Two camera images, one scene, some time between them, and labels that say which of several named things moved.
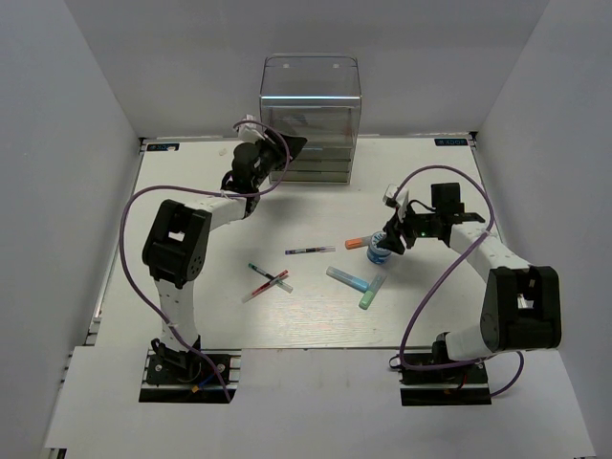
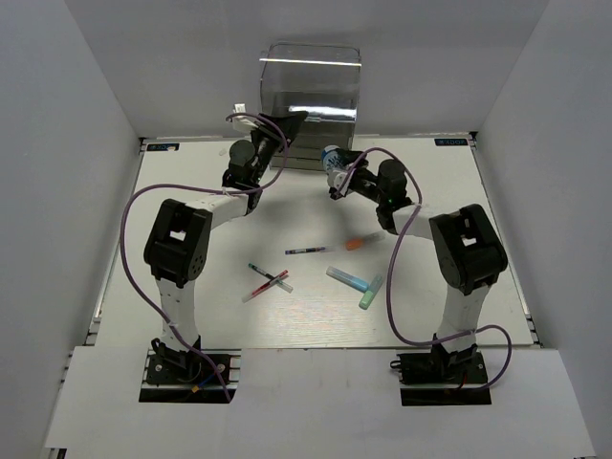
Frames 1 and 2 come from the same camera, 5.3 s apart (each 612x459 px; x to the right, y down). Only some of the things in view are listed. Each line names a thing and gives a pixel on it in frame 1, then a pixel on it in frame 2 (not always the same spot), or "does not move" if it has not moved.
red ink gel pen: [265, 285] does not move
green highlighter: [369, 295] does not move
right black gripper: [393, 229] → [349, 155]
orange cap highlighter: [353, 243] does not move
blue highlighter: [347, 279] does not move
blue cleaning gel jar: [375, 253] → [332, 159]
